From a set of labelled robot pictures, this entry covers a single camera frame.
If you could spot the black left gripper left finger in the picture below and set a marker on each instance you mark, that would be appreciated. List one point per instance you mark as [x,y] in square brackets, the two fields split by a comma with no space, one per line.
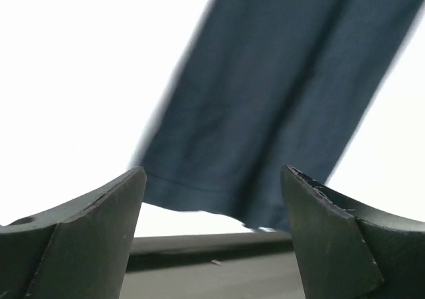
[76,250]

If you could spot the navy maroon garment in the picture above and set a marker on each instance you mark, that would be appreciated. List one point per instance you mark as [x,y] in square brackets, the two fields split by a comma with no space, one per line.
[269,83]

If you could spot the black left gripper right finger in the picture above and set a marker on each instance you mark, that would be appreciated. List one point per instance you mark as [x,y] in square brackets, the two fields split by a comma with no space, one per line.
[347,249]

